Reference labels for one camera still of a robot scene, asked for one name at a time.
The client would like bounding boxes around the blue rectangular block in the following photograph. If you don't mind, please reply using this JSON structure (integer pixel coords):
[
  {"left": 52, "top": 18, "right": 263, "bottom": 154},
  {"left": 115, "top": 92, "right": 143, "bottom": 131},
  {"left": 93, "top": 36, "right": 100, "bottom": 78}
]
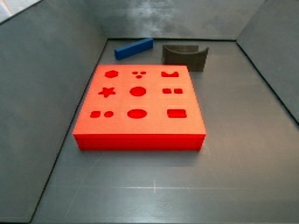
[{"left": 115, "top": 38, "right": 153, "bottom": 60}]

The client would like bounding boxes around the red shape-sorting board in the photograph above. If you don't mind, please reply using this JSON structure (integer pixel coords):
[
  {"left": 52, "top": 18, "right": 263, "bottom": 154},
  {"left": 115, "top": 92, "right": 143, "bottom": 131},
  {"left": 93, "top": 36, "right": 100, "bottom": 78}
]
[{"left": 72, "top": 65, "right": 207, "bottom": 151}]

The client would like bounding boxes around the dark grey curved fixture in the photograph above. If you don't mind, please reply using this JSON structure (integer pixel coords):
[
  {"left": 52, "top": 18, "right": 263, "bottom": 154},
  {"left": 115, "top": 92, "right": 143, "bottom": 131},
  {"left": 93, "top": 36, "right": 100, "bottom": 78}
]
[{"left": 163, "top": 45, "right": 209, "bottom": 72}]

